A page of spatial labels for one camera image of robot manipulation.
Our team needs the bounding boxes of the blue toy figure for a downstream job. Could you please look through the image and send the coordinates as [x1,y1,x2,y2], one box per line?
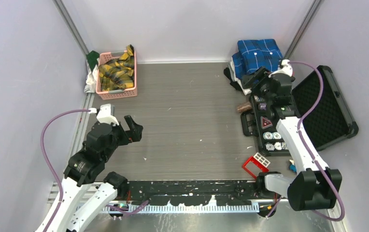
[289,159,297,173]

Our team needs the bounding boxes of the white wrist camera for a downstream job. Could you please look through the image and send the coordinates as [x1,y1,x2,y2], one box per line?
[269,59,293,78]
[96,103,119,126]

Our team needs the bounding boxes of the pink plastic laundry basket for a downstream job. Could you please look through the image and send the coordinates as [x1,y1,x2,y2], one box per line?
[95,52,138,100]

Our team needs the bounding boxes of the blue plaid folded shirt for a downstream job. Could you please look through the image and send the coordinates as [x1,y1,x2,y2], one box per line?
[232,39,284,80]

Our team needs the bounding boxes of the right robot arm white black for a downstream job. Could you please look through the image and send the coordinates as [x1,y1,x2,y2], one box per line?
[250,65,344,214]

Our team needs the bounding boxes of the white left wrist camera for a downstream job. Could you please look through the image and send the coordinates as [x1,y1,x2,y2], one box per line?
[96,103,119,126]

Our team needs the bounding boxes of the green and white cloth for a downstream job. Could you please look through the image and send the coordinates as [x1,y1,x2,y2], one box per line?
[84,50,99,93]

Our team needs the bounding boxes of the black foam-lined carrying case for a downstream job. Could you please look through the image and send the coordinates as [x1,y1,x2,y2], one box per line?
[241,65,359,156]

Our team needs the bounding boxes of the brown poker chip roll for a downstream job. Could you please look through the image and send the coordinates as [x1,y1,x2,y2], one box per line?
[236,101,253,113]

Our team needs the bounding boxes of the white folded garment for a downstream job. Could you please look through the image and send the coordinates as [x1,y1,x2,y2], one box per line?
[229,60,255,96]

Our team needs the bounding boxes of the red plastic frame block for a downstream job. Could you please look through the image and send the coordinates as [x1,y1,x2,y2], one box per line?
[241,152,271,179]

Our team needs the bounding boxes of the yellow plaid flannel shirt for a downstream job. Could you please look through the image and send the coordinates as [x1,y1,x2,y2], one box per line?
[99,44,135,91]

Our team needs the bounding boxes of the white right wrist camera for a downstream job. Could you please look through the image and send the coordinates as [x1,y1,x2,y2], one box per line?
[269,59,293,78]

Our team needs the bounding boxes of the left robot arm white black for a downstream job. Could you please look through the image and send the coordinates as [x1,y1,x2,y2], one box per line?
[37,115,143,232]

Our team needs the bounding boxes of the red triangle dealer button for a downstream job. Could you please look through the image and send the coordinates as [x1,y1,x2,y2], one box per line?
[260,116,273,130]

